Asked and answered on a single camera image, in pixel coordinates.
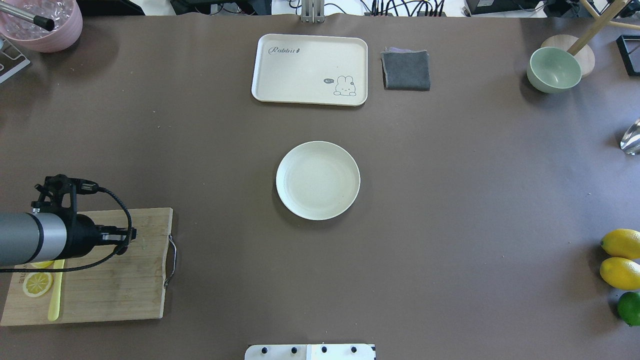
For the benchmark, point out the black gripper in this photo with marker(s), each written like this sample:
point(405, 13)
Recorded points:
point(81, 236)

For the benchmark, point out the cream round plate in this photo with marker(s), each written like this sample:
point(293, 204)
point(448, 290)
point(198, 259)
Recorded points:
point(318, 180)

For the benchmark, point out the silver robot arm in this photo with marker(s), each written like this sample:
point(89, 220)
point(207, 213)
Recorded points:
point(27, 238)

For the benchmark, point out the cream rabbit tray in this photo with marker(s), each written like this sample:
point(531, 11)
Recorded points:
point(311, 69)

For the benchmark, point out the wooden cutting board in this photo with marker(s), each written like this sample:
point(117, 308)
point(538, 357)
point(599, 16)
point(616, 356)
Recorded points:
point(126, 287)

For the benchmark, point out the lemon slice near edge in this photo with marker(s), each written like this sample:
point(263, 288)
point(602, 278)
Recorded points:
point(42, 264)

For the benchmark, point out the lemon slice inner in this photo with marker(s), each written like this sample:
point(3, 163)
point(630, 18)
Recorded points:
point(36, 284)

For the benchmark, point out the yellow plastic knife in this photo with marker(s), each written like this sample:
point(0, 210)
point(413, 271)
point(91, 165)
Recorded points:
point(55, 300)

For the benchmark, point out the white cup rack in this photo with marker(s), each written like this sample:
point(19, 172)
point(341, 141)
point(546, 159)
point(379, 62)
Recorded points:
point(12, 60)

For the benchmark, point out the black muddler tool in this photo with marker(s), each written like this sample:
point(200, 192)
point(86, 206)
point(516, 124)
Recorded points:
point(39, 21)

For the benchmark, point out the pink bowl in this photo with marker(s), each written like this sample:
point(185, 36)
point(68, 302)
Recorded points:
point(68, 25)

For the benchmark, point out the grey folded cloth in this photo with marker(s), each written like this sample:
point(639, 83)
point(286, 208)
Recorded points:
point(406, 70)

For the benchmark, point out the mint green bowl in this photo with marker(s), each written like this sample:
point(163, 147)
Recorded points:
point(552, 70)

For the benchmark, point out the wooden cup stand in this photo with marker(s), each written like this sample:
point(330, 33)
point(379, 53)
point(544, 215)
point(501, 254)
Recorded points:
point(578, 47)

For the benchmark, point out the whole lemon rear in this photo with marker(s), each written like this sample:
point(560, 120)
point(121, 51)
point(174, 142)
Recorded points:
point(622, 242)

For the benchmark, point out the whole lemon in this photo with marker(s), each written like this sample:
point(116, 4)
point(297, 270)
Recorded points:
point(622, 242)
point(620, 273)

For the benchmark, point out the whole lemon front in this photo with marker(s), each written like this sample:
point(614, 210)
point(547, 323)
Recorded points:
point(620, 273)

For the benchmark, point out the green lime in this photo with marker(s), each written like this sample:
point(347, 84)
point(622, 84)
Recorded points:
point(628, 308)

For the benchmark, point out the steel scoop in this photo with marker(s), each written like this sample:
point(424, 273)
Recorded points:
point(630, 141)

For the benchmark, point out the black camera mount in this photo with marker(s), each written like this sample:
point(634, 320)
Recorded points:
point(58, 194)

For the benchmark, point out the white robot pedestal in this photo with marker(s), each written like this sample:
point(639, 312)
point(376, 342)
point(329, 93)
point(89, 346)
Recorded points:
point(322, 351)

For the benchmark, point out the aluminium frame post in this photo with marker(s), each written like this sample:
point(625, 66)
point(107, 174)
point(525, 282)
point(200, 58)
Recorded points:
point(312, 11)

